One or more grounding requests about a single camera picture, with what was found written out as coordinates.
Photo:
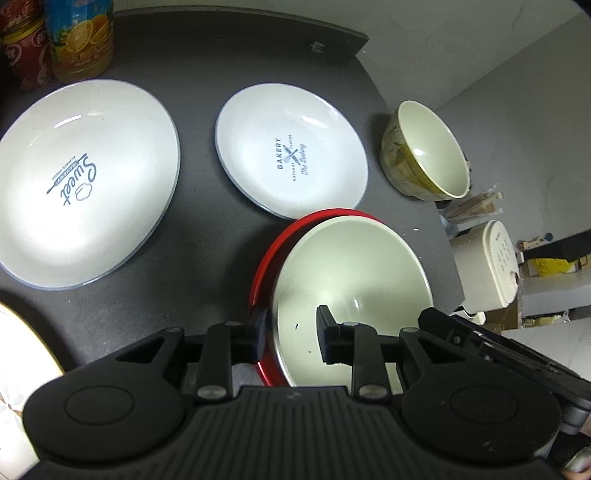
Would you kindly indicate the wrapped chopsticks pack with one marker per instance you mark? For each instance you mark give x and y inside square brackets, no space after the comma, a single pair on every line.
[475,205]

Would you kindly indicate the white kitchen appliance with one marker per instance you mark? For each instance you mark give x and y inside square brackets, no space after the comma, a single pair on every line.
[485,267]

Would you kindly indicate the red drink can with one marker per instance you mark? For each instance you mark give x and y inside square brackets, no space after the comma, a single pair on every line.
[27,60]
[18,14]

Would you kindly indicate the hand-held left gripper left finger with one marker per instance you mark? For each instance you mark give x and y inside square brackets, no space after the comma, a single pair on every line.
[259,334]

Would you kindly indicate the gold rimmed floral plate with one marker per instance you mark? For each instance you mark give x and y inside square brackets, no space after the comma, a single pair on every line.
[18,364]

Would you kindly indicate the yellow bag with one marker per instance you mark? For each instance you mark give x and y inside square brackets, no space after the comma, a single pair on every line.
[549,266]

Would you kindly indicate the large white plate blue rim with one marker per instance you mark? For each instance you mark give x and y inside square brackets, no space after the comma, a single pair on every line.
[92,207]

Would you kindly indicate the person's right hand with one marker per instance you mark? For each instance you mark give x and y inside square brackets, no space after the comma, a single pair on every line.
[578,465]

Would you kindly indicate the orange juice bottle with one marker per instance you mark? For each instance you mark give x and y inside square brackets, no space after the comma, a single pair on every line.
[81,41]

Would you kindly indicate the small white plate blue rim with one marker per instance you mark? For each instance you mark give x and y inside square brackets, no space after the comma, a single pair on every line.
[277,124]

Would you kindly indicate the yellow patterned bowl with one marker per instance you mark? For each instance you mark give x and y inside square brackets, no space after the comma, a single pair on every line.
[398,154]

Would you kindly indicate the cream white bowl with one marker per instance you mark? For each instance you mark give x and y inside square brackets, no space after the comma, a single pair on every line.
[355,267]

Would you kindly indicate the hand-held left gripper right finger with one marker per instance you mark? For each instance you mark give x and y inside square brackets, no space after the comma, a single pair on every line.
[323,334]

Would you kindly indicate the black shelf board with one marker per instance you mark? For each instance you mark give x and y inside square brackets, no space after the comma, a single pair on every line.
[558,244]

